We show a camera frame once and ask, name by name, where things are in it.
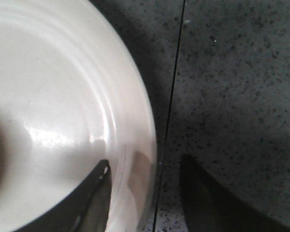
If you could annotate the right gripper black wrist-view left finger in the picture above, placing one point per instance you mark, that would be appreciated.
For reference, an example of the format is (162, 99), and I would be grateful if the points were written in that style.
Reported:
(85, 209)

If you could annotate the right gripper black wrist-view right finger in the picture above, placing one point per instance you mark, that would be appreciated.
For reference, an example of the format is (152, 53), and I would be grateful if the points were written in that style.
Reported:
(209, 206)

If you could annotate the beige round plate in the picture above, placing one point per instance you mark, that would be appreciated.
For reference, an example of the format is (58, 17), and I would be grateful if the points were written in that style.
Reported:
(70, 96)

